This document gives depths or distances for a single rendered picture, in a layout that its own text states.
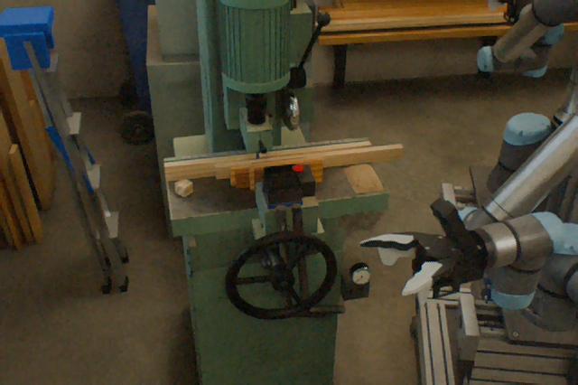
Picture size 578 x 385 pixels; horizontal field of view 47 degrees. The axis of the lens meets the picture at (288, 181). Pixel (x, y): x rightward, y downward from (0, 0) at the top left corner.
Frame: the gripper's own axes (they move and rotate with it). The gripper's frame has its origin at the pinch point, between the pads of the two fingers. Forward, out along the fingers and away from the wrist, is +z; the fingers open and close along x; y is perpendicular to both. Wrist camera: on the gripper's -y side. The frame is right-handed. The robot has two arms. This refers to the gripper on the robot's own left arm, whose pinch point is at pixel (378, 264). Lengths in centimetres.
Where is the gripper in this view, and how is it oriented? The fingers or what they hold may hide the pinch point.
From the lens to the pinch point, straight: 109.1
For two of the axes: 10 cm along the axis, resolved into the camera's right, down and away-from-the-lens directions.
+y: 0.3, 8.8, 4.7
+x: -3.4, -4.3, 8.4
